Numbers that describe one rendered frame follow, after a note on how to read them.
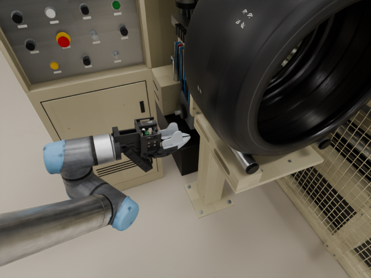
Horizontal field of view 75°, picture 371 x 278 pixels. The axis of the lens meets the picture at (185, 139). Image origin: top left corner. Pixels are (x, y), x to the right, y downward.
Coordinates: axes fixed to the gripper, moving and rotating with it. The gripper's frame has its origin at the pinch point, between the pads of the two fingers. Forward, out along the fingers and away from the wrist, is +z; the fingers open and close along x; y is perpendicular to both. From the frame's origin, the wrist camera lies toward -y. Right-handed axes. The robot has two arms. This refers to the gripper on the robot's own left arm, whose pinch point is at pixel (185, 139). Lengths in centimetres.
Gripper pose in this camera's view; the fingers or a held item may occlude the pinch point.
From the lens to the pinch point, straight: 69.8
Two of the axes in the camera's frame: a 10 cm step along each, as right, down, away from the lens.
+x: -3.7, -6.7, 6.4
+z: 9.2, -1.8, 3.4
